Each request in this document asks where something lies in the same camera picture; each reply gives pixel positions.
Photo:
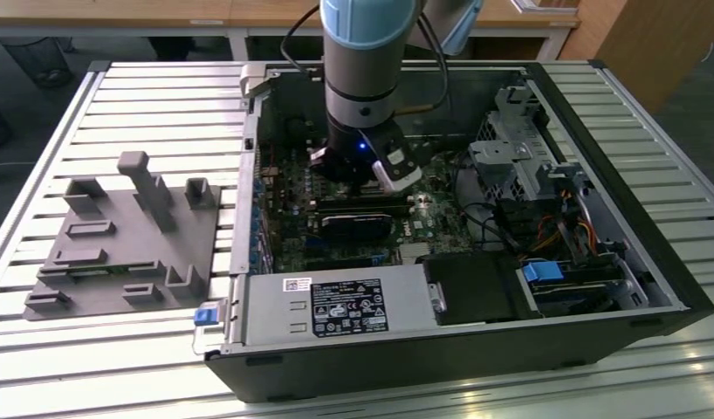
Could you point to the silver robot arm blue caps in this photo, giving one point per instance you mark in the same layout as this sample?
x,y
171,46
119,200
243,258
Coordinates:
x,y
362,78

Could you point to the CPU socket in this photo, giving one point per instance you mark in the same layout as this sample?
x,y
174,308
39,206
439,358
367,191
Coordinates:
x,y
337,190

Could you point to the blue expansion slot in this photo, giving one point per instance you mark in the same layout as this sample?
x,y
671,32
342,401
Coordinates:
x,y
314,240

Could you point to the black expansion slot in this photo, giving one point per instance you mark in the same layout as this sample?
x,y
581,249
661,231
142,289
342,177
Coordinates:
x,y
339,263

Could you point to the black drive bay cover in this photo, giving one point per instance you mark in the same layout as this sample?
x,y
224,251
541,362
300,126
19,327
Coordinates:
x,y
473,288

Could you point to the green RAM stick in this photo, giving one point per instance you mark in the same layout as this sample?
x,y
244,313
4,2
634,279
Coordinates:
x,y
362,207

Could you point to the black graphics card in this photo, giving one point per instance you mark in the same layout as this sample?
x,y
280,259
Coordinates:
x,y
357,227

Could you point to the green motherboard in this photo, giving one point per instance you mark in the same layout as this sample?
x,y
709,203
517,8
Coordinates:
x,y
438,214

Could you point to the silver chipset heatsink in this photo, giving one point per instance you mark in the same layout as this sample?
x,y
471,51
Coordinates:
x,y
415,253

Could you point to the silver drive cage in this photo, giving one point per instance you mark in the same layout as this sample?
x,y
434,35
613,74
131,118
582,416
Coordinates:
x,y
507,174

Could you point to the person dark legs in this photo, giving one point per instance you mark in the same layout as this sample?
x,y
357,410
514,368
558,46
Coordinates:
x,y
170,46

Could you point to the silver power supply unit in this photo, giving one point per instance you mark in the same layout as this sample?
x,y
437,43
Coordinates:
x,y
275,314

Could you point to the blue disk carrier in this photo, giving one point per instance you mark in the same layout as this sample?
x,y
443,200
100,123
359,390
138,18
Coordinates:
x,y
542,272

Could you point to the blue case latch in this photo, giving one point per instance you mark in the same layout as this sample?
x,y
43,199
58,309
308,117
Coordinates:
x,y
204,318

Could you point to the grey parts rack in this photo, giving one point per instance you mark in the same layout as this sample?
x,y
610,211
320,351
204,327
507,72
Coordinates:
x,y
130,266

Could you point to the white book stack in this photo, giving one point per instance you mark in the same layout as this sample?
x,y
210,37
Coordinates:
x,y
534,3

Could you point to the wooden desk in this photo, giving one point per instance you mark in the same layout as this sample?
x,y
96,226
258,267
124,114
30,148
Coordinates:
x,y
130,11

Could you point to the black PC case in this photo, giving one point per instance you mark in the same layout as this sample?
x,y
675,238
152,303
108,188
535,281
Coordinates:
x,y
391,375

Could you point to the disk bay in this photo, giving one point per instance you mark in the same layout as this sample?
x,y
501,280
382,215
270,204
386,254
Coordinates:
x,y
578,301

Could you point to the black mesh bin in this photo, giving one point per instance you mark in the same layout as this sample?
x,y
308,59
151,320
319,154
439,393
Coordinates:
x,y
36,61

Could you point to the wooden cabinet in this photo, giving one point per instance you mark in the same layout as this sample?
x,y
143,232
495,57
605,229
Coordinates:
x,y
653,43

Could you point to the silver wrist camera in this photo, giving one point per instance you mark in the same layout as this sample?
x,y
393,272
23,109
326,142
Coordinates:
x,y
397,168

